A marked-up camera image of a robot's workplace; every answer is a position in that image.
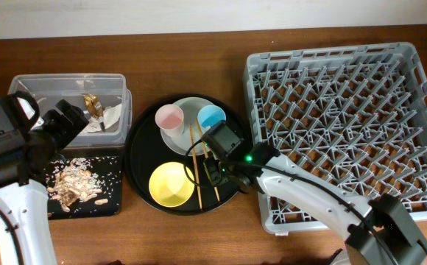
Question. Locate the brown gold snack wrapper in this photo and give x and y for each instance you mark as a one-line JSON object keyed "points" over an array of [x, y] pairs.
{"points": [[93, 105]]}

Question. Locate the grey plate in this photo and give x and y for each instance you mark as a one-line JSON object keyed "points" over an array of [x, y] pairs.
{"points": [[190, 107]]}

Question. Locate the pink cup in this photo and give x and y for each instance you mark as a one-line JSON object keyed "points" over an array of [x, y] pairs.
{"points": [[170, 119]]}

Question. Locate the wooden chopstick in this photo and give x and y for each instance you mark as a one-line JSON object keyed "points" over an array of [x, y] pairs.
{"points": [[196, 174], [206, 156]]}

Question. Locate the black rectangular tray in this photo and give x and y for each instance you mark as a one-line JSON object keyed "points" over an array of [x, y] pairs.
{"points": [[99, 210]]}

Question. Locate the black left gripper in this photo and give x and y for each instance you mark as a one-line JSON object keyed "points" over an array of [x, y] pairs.
{"points": [[69, 131]]}

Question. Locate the blue cup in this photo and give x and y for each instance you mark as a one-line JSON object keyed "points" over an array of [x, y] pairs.
{"points": [[209, 115]]}

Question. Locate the grey dishwasher rack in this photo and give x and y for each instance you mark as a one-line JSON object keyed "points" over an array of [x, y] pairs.
{"points": [[354, 116]]}

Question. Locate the yellow bowl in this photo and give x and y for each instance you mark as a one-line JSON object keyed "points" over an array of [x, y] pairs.
{"points": [[169, 185]]}

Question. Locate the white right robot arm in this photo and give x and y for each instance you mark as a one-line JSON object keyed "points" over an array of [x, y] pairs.
{"points": [[375, 231]]}

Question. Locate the white wrapper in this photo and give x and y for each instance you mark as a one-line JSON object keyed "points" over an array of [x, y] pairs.
{"points": [[110, 115]]}

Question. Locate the food scraps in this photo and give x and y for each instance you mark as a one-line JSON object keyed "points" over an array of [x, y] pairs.
{"points": [[75, 184]]}

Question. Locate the black round tray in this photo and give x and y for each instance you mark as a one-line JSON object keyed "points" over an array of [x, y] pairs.
{"points": [[145, 151]]}

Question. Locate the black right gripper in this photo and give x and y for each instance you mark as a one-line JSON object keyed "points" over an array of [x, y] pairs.
{"points": [[213, 171]]}

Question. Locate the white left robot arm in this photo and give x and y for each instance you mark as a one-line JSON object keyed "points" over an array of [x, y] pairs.
{"points": [[24, 227]]}

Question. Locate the clear plastic bin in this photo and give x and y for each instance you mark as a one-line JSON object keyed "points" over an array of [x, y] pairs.
{"points": [[110, 89]]}

